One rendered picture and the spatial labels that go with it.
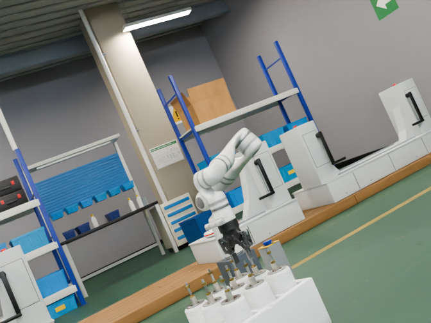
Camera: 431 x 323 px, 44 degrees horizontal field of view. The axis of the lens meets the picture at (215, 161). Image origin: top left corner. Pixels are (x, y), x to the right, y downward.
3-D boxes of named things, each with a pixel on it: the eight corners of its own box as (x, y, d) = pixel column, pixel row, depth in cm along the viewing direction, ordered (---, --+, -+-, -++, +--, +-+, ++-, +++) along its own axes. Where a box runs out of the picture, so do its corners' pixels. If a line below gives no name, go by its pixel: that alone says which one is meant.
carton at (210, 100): (182, 136, 754) (168, 104, 756) (222, 121, 788) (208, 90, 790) (197, 125, 706) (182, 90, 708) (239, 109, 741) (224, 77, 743)
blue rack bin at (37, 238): (15, 259, 631) (8, 243, 632) (46, 245, 647) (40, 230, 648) (17, 257, 586) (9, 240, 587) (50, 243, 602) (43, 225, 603)
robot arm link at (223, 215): (204, 231, 187) (197, 215, 187) (224, 221, 195) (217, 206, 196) (222, 225, 181) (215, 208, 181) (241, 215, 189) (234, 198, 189)
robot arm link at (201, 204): (213, 166, 226) (228, 160, 232) (190, 200, 245) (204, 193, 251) (226, 183, 223) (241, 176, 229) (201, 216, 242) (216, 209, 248)
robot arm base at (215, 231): (222, 260, 245) (207, 226, 246) (238, 251, 249) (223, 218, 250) (230, 259, 237) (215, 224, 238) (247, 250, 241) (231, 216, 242)
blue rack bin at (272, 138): (252, 156, 787) (246, 143, 788) (272, 147, 803) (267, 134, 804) (267, 149, 742) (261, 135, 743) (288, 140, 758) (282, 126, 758)
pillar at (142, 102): (176, 244, 872) (79, 25, 888) (204, 230, 896) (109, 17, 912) (187, 241, 821) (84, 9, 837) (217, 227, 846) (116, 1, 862)
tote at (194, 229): (190, 250, 680) (177, 223, 681) (215, 237, 701) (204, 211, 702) (206, 246, 637) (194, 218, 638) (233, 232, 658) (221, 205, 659)
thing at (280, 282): (297, 322, 188) (276, 274, 189) (279, 322, 196) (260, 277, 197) (313, 309, 194) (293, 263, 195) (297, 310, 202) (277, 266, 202)
